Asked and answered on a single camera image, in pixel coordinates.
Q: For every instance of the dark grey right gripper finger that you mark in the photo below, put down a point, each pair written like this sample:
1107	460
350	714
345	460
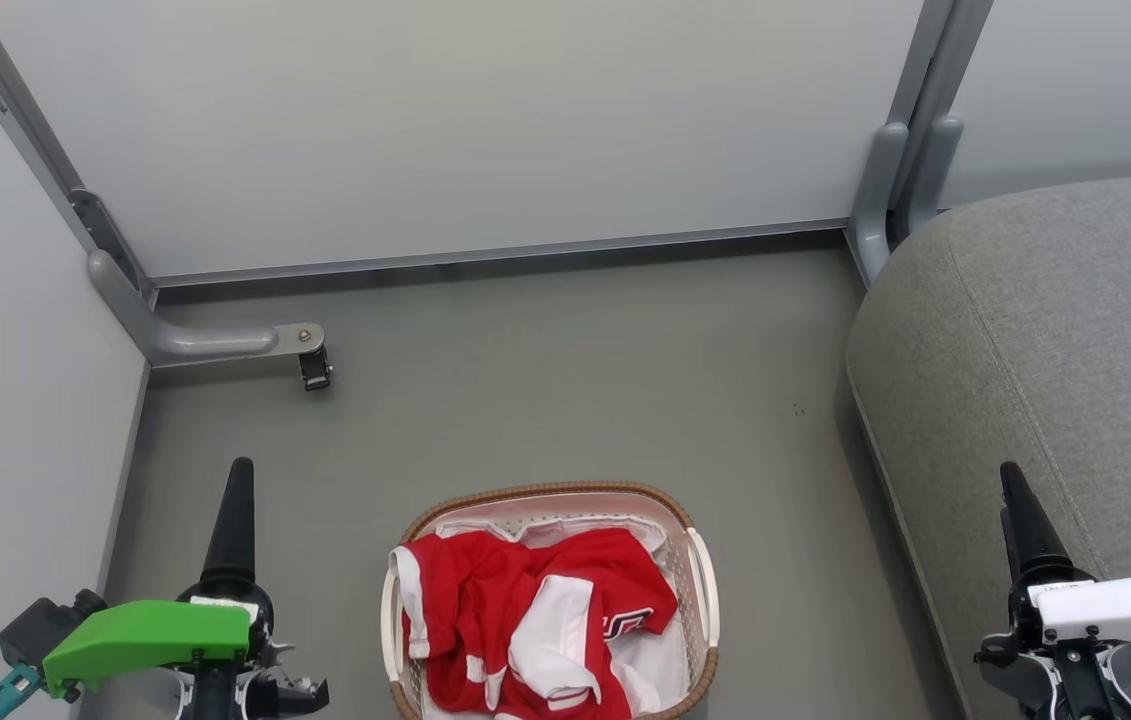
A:
1033	535

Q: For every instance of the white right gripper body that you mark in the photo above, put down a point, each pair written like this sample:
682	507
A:
1115	610

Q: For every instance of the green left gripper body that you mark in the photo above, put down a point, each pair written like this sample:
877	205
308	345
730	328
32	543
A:
150	635

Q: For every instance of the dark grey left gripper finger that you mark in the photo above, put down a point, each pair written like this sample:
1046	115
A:
230	530

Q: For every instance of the grey fabric sofa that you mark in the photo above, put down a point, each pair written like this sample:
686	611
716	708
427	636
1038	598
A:
1055	380

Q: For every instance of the black caster wheel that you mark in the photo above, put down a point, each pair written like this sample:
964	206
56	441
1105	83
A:
315	372

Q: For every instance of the grey partition foot with caster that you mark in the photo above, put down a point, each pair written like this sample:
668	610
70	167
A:
185	340

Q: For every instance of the woven white laundry basket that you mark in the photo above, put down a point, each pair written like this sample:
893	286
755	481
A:
700	600

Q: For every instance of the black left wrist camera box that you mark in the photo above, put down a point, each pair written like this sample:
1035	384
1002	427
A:
40	628

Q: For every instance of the teal left camera connector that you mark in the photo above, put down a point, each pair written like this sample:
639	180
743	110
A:
7	693

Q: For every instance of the grey partition bottom rail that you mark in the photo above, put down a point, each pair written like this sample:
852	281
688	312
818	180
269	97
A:
495	255

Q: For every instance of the grey double partition post foot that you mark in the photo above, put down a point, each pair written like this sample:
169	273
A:
900	170

